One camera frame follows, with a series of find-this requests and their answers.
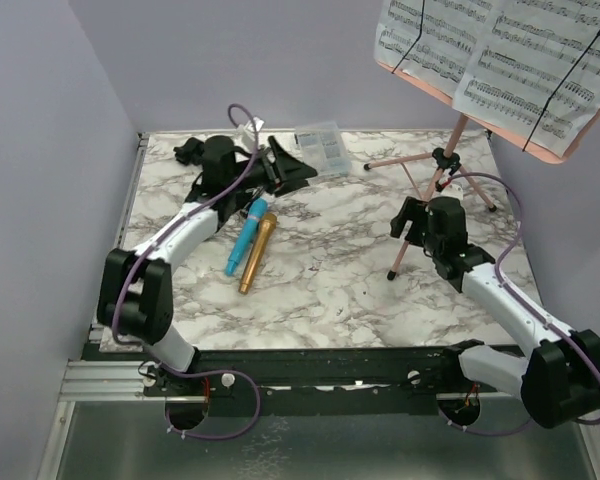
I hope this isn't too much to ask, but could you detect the black mic clip stand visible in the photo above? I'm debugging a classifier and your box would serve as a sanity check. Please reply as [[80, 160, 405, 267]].
[[173, 137, 204, 166]]

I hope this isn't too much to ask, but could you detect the sheet music page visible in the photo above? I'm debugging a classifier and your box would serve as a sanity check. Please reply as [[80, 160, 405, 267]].
[[374, 0, 497, 97], [453, 1, 600, 159]]

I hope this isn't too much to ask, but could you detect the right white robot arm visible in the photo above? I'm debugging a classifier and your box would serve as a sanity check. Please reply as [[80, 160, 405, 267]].
[[390, 196, 600, 429]]

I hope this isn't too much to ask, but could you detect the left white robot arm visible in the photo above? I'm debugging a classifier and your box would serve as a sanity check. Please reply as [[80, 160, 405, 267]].
[[96, 135, 318, 373]]

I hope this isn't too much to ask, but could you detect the clear plastic compartment box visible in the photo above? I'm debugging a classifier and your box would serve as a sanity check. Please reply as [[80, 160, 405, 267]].
[[294, 121, 352, 178]]

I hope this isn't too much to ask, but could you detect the gold toy microphone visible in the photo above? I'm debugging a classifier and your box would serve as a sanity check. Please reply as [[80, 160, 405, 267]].
[[239, 213, 277, 295]]

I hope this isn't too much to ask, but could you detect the blue toy microphone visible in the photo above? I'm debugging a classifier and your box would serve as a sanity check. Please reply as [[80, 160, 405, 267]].
[[225, 198, 268, 276]]

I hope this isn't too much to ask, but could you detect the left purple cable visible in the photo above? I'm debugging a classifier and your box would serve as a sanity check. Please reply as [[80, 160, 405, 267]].
[[110, 103, 264, 441]]

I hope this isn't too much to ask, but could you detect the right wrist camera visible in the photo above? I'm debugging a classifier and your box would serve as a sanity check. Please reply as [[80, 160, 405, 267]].
[[440, 183, 464, 201]]

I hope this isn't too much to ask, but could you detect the black mounting base rail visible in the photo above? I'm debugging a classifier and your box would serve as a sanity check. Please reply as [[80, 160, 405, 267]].
[[82, 344, 576, 419]]

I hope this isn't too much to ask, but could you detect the aluminium extrusion frame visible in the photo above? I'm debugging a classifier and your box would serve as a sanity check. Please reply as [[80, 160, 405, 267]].
[[43, 130, 595, 479]]

